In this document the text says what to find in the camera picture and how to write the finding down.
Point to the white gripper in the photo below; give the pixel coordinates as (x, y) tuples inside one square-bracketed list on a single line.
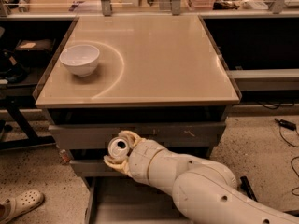
[(140, 159)]

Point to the orange soda can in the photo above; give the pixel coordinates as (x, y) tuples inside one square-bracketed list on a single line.
[(118, 148)]

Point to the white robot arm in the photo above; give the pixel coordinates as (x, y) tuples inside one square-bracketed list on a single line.
[(204, 191)]

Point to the grey top drawer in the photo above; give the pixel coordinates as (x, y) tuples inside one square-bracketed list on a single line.
[(97, 136)]

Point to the grey middle drawer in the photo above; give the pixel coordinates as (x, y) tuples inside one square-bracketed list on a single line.
[(97, 168)]

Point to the grey open bottom drawer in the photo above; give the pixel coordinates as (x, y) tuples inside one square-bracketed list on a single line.
[(120, 200)]

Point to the grey drawer cabinet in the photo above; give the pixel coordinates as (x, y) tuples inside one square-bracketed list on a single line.
[(152, 69)]

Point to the white ceramic bowl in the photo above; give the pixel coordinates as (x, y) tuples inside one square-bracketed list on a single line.
[(80, 60)]

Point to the black metal floor bar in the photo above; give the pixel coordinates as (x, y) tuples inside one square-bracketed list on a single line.
[(245, 185)]

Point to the white clog shoe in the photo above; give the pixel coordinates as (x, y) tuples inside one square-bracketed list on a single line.
[(20, 205)]

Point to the black case on shelf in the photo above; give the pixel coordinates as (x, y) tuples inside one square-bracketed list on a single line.
[(34, 51)]

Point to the black power adapter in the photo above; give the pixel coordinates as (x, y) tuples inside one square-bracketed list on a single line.
[(286, 124)]

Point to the black table leg frame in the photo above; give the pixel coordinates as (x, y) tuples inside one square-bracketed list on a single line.
[(32, 140)]

